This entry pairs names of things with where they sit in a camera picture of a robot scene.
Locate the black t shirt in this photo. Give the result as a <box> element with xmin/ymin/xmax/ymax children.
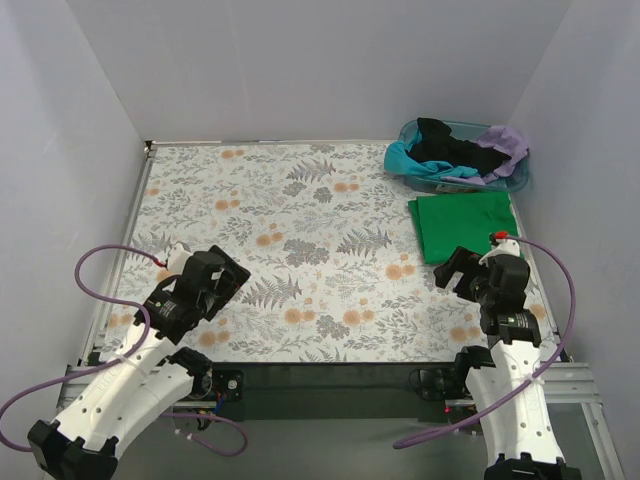
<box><xmin>408</xmin><ymin>118</ymin><xmax>511</xmax><ymax>176</ymax></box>

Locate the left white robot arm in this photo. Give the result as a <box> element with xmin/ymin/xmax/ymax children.
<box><xmin>28</xmin><ymin>243</ymin><xmax>250</xmax><ymax>479</ymax></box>

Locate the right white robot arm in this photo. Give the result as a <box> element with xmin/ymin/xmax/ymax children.
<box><xmin>434</xmin><ymin>240</ymin><xmax>581</xmax><ymax>479</ymax></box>

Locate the folded green t shirt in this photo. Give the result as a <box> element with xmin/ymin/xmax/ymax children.
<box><xmin>408</xmin><ymin>192</ymin><xmax>519</xmax><ymax>265</ymax></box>

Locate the floral table mat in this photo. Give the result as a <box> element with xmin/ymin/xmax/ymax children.
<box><xmin>100</xmin><ymin>143</ymin><xmax>486</xmax><ymax>362</ymax></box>

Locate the teal plastic basket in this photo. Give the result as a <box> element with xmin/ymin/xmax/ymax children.
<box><xmin>404</xmin><ymin>121</ymin><xmax>529</xmax><ymax>193</ymax></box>

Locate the teal t shirt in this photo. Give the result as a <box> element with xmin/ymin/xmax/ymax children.
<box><xmin>383</xmin><ymin>141</ymin><xmax>482</xmax><ymax>184</ymax></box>

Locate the lavender t shirt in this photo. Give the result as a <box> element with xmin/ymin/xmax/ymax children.
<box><xmin>442</xmin><ymin>125</ymin><xmax>529</xmax><ymax>188</ymax></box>

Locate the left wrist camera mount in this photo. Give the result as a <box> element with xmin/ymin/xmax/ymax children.
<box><xmin>157</xmin><ymin>242</ymin><xmax>193</xmax><ymax>274</ymax></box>

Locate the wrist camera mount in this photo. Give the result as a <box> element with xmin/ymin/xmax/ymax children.
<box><xmin>479</xmin><ymin>231</ymin><xmax>521</xmax><ymax>266</ymax></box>
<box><xmin>157</xmin><ymin>242</ymin><xmax>193</xmax><ymax>274</ymax></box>

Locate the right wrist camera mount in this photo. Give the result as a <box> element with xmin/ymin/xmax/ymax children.
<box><xmin>479</xmin><ymin>231</ymin><xmax>521</xmax><ymax>266</ymax></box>

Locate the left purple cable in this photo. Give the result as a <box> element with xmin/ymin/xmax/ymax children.
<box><xmin>0</xmin><ymin>243</ymin><xmax>249</xmax><ymax>457</ymax></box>

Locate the purple cable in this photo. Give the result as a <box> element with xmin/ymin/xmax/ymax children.
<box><xmin>0</xmin><ymin>243</ymin><xmax>249</xmax><ymax>457</ymax></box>
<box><xmin>393</xmin><ymin>234</ymin><xmax>577</xmax><ymax>450</ymax></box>

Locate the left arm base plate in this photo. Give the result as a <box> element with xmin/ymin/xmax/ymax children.
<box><xmin>194</xmin><ymin>369</ymin><xmax>245</xmax><ymax>403</ymax></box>

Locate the aluminium front rail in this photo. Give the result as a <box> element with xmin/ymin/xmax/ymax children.
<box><xmin>57</xmin><ymin>362</ymin><xmax>602</xmax><ymax>409</ymax></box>

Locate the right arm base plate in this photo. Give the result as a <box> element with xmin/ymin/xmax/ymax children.
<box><xmin>407</xmin><ymin>367</ymin><xmax>467</xmax><ymax>401</ymax></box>

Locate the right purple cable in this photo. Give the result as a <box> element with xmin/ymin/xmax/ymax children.
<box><xmin>393</xmin><ymin>234</ymin><xmax>577</xmax><ymax>450</ymax></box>

